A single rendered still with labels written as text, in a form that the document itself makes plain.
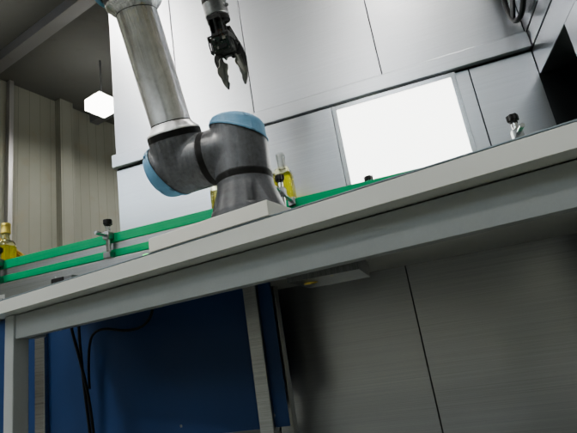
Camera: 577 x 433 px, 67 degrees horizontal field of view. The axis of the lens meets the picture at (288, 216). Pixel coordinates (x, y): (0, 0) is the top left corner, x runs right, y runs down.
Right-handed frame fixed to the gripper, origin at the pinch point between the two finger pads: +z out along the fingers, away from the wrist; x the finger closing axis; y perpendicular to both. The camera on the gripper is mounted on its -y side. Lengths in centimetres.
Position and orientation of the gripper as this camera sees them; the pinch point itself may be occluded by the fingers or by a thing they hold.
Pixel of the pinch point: (236, 82)
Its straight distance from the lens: 145.4
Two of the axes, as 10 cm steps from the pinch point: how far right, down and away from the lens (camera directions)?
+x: 9.4, -2.2, -2.5
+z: 2.5, 9.7, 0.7
